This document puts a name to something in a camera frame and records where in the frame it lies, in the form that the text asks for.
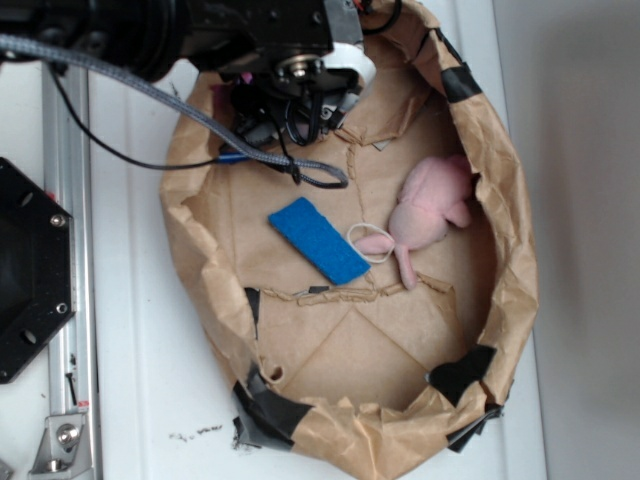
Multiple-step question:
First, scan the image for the thin black cable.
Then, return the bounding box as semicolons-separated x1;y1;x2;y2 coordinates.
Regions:
47;64;224;171

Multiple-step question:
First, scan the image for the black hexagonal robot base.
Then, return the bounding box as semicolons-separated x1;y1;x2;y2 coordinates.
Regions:
1;158;74;385

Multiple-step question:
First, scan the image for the pink plush toy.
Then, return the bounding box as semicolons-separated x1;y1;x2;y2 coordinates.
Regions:
355;155;473;290

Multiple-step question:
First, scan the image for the aluminium extrusion rail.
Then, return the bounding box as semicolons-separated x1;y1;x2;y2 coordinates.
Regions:
29;65;103;479

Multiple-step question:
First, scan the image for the brown paper bag bin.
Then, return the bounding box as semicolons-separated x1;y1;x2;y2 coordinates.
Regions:
160;1;539;479

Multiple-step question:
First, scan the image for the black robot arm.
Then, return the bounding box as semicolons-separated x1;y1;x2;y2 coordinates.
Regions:
1;1;376;146

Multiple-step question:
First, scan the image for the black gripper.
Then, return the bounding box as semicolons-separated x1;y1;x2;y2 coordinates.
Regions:
214;1;376;146

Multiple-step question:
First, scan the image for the grey braided cable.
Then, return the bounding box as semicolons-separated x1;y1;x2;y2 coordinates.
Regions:
0;33;350;190

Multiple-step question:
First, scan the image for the blue rectangular sponge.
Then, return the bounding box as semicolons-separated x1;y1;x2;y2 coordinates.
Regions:
268;197;370;285

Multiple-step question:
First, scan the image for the white rubber band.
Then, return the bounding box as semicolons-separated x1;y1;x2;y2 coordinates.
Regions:
344;222;395;265

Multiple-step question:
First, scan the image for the metal corner bracket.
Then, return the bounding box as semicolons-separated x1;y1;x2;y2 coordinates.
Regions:
28;413;93;479

